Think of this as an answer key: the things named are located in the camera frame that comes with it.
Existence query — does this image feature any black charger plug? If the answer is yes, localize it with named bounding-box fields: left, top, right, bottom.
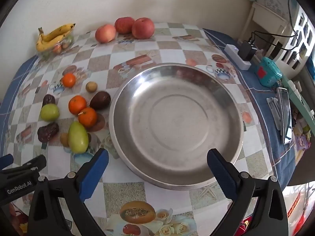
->
left=237, top=39, right=258, bottom=62

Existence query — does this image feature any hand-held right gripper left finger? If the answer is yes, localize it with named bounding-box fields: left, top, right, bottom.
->
left=28, top=148, right=110, bottom=236

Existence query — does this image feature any yellow banana bunch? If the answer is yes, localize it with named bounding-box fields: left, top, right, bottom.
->
left=36, top=23, right=76, bottom=52

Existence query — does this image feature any black cable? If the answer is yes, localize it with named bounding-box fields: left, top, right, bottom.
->
left=250, top=0, right=308, bottom=62

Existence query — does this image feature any white shelf unit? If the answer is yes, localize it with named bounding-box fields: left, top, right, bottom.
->
left=239, top=0, right=315, bottom=75

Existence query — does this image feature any dark brown avocado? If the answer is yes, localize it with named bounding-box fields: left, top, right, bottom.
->
left=90, top=91, right=111, bottom=111

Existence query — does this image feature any checkered printed tablecloth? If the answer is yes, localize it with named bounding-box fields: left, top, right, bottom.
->
left=0, top=22, right=274, bottom=236

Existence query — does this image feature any purple printed card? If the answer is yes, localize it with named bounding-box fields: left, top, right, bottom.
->
left=294, top=135, right=310, bottom=151

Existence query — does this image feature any small brown kiwi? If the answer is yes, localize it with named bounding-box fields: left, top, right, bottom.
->
left=60, top=132, right=70, bottom=147

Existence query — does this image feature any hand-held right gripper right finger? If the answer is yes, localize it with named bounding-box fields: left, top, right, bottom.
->
left=207, top=148, right=289, bottom=236

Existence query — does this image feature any black smartphone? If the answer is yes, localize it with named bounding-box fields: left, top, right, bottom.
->
left=278, top=87, right=294, bottom=145

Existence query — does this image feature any teal device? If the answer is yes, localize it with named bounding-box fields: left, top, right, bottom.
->
left=254, top=56, right=283, bottom=88

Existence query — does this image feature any pale pink apple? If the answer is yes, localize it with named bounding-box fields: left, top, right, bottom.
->
left=95, top=24, right=117, bottom=43

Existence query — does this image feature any dark red dried date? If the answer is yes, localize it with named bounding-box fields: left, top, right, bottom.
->
left=42, top=94, right=56, bottom=107
left=37, top=122, right=60, bottom=143

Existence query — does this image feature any orange tangerine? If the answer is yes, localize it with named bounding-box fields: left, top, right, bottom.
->
left=78, top=107, right=98, bottom=128
left=68, top=95, right=87, bottom=115
left=62, top=73, right=76, bottom=88

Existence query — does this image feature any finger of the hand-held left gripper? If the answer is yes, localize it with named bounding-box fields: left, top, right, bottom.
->
left=0, top=153, right=14, bottom=169
left=0, top=154, right=47, bottom=175

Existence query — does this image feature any red apple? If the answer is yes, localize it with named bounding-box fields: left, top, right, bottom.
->
left=132, top=17, right=155, bottom=39
left=115, top=17, right=135, bottom=34

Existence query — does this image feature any clear bag of small fruits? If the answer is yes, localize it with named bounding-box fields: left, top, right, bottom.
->
left=37, top=33, right=75, bottom=60

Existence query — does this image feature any steel basin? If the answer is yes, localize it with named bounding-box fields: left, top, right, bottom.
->
left=109, top=63, right=245, bottom=190

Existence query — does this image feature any oval green fruit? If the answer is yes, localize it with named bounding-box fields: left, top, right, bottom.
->
left=68, top=121, right=89, bottom=153

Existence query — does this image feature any light green board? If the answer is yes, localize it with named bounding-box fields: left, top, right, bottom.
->
left=282, top=75, right=315, bottom=134

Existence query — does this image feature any grey remote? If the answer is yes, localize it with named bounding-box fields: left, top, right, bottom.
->
left=266, top=97, right=282, bottom=131

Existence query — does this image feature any white power strip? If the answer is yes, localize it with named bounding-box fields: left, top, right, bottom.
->
left=224, top=44, right=252, bottom=71

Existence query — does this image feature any round green fruit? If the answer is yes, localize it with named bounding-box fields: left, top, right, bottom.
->
left=40, top=104, right=60, bottom=122

